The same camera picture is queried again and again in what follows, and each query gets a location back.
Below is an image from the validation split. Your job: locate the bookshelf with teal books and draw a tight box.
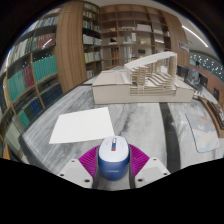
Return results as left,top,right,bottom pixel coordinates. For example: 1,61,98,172
0,6,65,161

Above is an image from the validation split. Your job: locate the tall wooden shelf unit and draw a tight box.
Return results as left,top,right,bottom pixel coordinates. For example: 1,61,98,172
54,1,190,94

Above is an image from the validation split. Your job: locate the white and blue computer mouse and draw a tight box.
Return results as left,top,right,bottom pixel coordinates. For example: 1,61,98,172
97,135,131,182

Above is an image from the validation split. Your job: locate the dark grey architectural model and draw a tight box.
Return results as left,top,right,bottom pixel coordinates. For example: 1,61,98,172
176,64,210,89

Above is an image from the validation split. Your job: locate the beige architectural model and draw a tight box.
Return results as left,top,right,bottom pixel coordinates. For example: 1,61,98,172
91,50,195,105

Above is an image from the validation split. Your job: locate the long ceiling light strip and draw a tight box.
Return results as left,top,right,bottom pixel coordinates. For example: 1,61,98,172
181,24,210,49

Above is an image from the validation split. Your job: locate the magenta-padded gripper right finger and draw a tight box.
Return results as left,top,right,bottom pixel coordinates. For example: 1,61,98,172
128,143,171,189

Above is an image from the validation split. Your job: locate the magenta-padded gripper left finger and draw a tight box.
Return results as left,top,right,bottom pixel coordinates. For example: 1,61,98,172
57,146,101,190

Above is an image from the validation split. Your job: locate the small wall sign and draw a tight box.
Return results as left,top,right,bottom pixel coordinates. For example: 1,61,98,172
177,40,190,53

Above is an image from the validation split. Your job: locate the white paper sheet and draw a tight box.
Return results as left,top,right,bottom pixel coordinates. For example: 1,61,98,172
48,106,116,145

